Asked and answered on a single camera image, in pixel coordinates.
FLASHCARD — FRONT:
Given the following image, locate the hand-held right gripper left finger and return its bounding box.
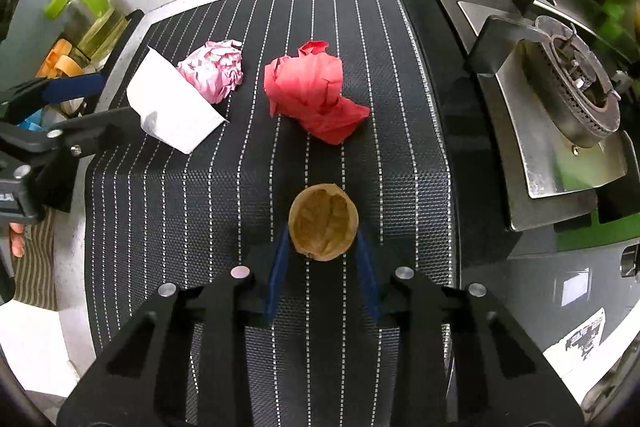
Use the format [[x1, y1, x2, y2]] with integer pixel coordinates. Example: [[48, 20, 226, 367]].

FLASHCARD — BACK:
[[57, 224, 296, 427]]

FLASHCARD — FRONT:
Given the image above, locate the striped brown cloth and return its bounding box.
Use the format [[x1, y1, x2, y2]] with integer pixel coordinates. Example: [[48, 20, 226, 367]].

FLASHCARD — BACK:
[[12, 207, 58, 308]]

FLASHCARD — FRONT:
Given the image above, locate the white stove label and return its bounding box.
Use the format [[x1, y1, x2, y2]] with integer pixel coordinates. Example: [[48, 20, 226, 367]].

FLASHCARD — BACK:
[[542, 307, 607, 375]]

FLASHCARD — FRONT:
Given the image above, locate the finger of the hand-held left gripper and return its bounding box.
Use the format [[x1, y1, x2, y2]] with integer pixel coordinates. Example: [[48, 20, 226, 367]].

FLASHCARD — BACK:
[[0, 73, 107, 120], [30, 106, 151, 212]]

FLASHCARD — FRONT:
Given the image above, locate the red crumpled paper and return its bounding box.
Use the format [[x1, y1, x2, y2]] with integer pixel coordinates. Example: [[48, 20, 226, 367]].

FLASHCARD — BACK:
[[263, 40, 372, 146]]

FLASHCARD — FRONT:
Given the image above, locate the black striped mat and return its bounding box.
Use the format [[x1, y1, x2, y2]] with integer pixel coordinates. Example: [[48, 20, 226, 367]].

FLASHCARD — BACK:
[[84, 0, 461, 427]]

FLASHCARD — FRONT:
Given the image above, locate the oil bottle with green handle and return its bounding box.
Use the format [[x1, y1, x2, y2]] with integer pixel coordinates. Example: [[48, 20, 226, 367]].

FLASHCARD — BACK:
[[44, 0, 132, 62]]

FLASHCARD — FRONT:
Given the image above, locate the black glass gas stove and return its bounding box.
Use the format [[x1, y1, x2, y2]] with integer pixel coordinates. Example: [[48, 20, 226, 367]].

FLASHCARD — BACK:
[[390, 0, 640, 413]]

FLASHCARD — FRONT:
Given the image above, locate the brown walnut shell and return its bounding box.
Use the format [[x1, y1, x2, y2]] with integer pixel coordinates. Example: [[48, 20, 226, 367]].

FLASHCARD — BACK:
[[288, 183, 360, 263]]

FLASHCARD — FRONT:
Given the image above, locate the pink crumpled paper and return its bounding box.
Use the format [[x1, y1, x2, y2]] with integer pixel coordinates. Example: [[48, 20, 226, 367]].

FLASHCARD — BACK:
[[176, 39, 246, 105]]

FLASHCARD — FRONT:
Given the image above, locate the white plastic tray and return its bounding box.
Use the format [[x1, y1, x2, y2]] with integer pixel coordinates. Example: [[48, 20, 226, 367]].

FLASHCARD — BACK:
[[126, 47, 231, 155]]

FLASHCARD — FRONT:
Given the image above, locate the round metal stove burner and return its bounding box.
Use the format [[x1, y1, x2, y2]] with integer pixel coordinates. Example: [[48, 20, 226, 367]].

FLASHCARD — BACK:
[[522, 14, 623, 148]]

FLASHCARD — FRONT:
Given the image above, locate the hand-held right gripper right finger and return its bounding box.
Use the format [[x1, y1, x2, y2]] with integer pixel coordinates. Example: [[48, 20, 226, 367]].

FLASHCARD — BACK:
[[354, 229, 586, 427]]

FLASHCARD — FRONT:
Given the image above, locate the person's left hand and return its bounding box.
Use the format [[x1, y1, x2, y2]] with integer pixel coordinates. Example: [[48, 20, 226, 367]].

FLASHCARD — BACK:
[[9, 223, 26, 259]]

